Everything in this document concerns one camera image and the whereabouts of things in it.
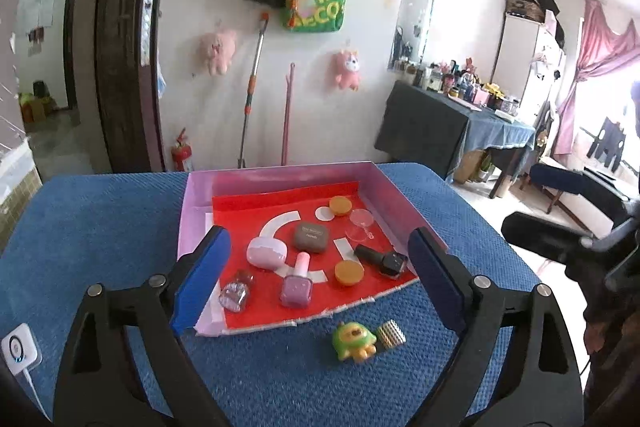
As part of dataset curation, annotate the pink egg-shaped case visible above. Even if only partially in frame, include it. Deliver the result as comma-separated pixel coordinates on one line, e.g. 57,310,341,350
246,237,288,269

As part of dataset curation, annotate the dark wooden door frame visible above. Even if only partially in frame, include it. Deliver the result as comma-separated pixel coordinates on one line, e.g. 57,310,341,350
95,0,177,174

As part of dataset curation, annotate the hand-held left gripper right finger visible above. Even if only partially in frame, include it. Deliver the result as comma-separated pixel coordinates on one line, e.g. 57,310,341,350
407,227,586,427

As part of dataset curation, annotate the person's dark clothing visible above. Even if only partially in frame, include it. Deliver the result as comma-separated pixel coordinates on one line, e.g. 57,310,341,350
581,257,640,420

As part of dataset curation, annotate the wall mirror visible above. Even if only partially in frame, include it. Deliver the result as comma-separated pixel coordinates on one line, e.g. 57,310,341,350
387,0,440,73

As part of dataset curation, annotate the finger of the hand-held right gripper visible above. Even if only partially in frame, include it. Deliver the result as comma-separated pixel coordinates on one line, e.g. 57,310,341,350
501,211,593,265

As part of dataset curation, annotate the dark bag on wardrobe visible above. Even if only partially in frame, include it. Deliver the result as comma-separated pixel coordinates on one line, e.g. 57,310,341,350
505,0,562,24

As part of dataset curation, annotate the white cable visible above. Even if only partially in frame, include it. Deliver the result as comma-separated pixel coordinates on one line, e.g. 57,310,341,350
19,371,53,420

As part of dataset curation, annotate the clear glass bottle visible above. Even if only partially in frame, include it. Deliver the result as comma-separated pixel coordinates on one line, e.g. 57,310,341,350
218,269,256,313

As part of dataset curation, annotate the pink nail polish bottle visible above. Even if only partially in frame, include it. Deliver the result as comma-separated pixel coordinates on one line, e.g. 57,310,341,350
279,252,315,309

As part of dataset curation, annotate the mop with orange grip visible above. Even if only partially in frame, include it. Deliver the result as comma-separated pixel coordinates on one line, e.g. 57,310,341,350
237,12,271,168

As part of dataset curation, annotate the pink cardboard box red lining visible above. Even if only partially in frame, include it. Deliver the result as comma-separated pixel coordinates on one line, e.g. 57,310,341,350
177,161,448,338

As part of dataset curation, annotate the white refrigerator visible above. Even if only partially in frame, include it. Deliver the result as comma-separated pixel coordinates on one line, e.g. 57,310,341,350
492,14,567,128

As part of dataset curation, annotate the table with dark cloth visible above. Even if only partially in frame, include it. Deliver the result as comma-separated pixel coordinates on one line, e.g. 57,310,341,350
375,79,537,185

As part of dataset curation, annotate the white square device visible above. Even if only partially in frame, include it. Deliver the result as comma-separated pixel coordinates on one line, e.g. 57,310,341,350
0,323,41,376

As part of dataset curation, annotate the pink curtain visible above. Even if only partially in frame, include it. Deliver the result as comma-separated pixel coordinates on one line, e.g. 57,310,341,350
552,0,640,156

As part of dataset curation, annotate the grey-brown square case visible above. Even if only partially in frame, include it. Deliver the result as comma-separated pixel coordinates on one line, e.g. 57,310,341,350
292,222,331,253

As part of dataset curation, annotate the pink unicorn plush toy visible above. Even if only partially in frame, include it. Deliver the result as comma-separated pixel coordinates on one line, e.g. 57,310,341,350
334,50,362,92

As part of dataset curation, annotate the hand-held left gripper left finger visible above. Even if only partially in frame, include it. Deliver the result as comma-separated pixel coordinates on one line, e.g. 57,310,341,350
52,225,233,427

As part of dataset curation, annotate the row of cosmetics bottles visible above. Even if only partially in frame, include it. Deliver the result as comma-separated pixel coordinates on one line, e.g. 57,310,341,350
395,57,522,118

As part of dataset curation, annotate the green duck toy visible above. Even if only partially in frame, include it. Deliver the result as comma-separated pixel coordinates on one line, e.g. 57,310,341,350
332,322,377,363

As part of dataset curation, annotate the red fire extinguisher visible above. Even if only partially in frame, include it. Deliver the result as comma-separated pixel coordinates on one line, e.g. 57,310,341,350
171,129,195,173

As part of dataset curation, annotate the black nail polish bottle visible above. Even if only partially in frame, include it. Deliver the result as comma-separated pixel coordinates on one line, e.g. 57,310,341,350
354,244,409,279

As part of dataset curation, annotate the dark blue bench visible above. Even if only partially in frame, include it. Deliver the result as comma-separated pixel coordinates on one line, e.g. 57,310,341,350
529,163,632,208

